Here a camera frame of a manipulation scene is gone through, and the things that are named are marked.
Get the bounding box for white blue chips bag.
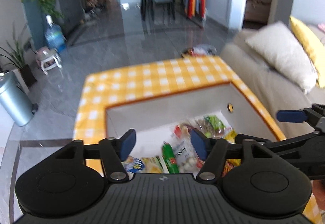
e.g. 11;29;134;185
122;156;146;180

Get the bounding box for green nut snack packet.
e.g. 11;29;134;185
196;115;232;139

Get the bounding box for yogurt hawthorn ball packet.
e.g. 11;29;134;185
170;136;203;176

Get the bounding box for green sausage stick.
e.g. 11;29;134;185
161;142;179;174

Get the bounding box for yellow biscuit packet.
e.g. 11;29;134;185
221;129;241;177

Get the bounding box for clear pastry packet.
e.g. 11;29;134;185
173;123;195;139

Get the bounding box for beige sofa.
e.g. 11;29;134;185
219;28;325;139

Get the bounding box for orange cardboard box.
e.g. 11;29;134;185
106;83;285;159

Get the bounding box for green yellow chips bag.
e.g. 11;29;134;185
142;156;169;174

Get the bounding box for yellow checkered tablecloth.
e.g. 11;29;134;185
73;56;321;224

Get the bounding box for white cushion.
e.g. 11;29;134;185
245;21;317;94

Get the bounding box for yellow cushion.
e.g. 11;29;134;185
290;16;325;89

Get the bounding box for floor basket with bag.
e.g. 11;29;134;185
181;44;217;58

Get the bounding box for white low tv console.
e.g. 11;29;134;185
1;108;24;223

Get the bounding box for silver pedal trash bin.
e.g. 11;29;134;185
0;72;38;127

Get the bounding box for small white rolling stool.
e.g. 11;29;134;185
35;46;62;75

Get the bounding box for blue water jug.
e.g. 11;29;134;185
45;15;66;53

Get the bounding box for potted long-leaf plant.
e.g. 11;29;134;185
1;23;37;88

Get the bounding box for orange red stacked stools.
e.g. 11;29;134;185
184;0;206;21

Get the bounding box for dark grey cabinet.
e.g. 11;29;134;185
54;0;84;37

